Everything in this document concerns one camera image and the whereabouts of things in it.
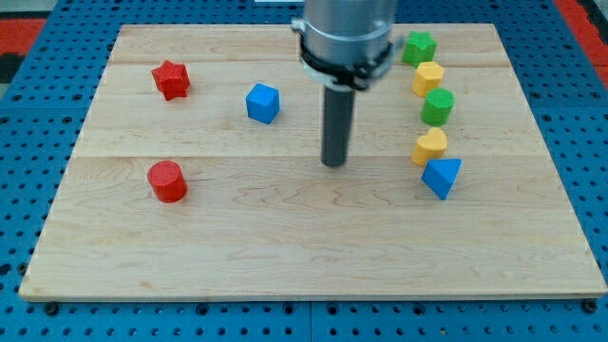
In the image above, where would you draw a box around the blue cube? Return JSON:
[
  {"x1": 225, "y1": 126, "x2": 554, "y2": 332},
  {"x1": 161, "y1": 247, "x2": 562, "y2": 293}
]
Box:
[{"x1": 245, "y1": 84, "x2": 280, "y2": 124}]

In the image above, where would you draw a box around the yellow heart block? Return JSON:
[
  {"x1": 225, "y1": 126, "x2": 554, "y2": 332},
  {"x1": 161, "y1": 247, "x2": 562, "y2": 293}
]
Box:
[{"x1": 411, "y1": 127, "x2": 447, "y2": 166}]

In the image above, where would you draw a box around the red star block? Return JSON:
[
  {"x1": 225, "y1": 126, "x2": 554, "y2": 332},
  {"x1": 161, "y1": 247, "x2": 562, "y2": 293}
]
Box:
[{"x1": 151, "y1": 61, "x2": 190, "y2": 101}]

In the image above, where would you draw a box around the wooden board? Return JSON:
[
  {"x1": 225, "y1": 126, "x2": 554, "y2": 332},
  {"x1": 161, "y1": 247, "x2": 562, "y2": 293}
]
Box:
[{"x1": 19, "y1": 24, "x2": 607, "y2": 302}]

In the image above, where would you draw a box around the green cylinder block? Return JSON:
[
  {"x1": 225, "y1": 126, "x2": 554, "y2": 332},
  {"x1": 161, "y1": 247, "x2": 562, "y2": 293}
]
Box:
[{"x1": 421, "y1": 88, "x2": 455, "y2": 126}]

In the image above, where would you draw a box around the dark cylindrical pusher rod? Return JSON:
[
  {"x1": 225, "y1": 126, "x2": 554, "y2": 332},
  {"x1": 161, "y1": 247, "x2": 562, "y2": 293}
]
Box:
[{"x1": 321, "y1": 87, "x2": 355, "y2": 167}]

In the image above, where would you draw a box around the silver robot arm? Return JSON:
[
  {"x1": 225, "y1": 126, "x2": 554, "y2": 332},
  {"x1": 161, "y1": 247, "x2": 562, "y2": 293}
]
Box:
[{"x1": 291, "y1": 0, "x2": 404, "y2": 92}]

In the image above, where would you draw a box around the red cylinder block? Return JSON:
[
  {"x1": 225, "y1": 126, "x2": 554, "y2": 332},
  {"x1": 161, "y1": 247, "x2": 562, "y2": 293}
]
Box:
[{"x1": 147, "y1": 161, "x2": 188, "y2": 203}]

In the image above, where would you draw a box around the yellow pentagon block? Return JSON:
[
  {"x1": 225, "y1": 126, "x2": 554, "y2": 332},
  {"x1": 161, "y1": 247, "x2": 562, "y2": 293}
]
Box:
[{"x1": 411, "y1": 62, "x2": 445, "y2": 97}]

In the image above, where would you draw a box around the green star block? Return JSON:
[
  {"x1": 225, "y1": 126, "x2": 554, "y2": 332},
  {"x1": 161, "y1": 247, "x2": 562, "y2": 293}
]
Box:
[{"x1": 402, "y1": 31, "x2": 437, "y2": 67}]

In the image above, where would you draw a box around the blue triangle block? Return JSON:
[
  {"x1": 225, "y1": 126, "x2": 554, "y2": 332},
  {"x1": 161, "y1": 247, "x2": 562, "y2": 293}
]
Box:
[{"x1": 422, "y1": 159, "x2": 463, "y2": 200}]

